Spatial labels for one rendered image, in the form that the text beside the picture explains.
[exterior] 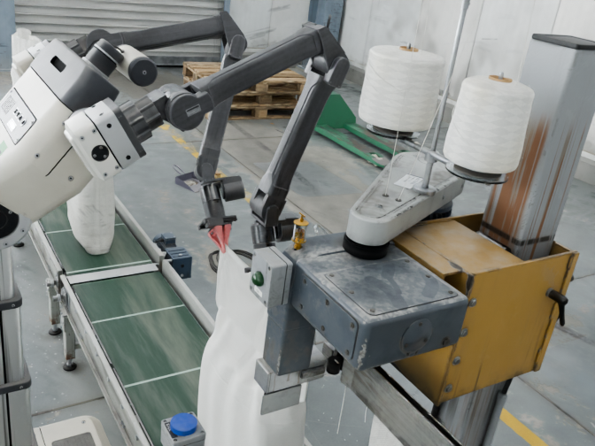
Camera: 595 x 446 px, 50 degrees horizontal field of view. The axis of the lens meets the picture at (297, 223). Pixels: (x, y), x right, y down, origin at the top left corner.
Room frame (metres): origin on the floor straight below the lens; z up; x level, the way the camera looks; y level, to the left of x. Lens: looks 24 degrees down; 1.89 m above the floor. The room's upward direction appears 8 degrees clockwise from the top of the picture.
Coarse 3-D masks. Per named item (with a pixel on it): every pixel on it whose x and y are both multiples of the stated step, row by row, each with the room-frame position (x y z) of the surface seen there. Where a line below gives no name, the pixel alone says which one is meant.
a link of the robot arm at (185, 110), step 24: (312, 24) 1.53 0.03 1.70; (288, 48) 1.46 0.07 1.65; (312, 48) 1.48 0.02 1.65; (336, 48) 1.51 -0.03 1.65; (240, 72) 1.39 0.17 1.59; (264, 72) 1.43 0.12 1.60; (192, 96) 1.31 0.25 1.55; (216, 96) 1.36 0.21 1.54; (168, 120) 1.30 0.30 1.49; (192, 120) 1.31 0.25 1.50
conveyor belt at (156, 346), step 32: (96, 288) 2.38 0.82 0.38; (128, 288) 2.41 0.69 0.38; (160, 288) 2.45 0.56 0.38; (96, 320) 2.14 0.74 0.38; (128, 320) 2.17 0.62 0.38; (160, 320) 2.20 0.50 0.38; (192, 320) 2.24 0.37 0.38; (128, 352) 1.97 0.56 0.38; (160, 352) 2.00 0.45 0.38; (192, 352) 2.02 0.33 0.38; (128, 384) 1.79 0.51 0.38; (160, 384) 1.82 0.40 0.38; (192, 384) 1.84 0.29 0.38; (160, 416) 1.66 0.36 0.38
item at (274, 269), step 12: (264, 252) 1.08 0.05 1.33; (276, 252) 1.09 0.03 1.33; (252, 264) 1.09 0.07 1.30; (264, 264) 1.05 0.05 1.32; (276, 264) 1.04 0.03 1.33; (288, 264) 1.05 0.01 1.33; (264, 276) 1.05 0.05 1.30; (276, 276) 1.04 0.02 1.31; (288, 276) 1.05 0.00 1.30; (252, 288) 1.08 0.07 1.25; (264, 288) 1.04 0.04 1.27; (276, 288) 1.04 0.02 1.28; (288, 288) 1.05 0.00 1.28; (264, 300) 1.04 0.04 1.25; (276, 300) 1.04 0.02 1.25
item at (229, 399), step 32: (224, 256) 1.63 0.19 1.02; (224, 288) 1.61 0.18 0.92; (224, 320) 1.57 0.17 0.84; (256, 320) 1.45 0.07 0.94; (224, 352) 1.45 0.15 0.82; (256, 352) 1.43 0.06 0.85; (224, 384) 1.40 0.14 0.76; (256, 384) 1.33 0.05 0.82; (224, 416) 1.37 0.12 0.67; (256, 416) 1.27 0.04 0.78; (288, 416) 1.27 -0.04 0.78
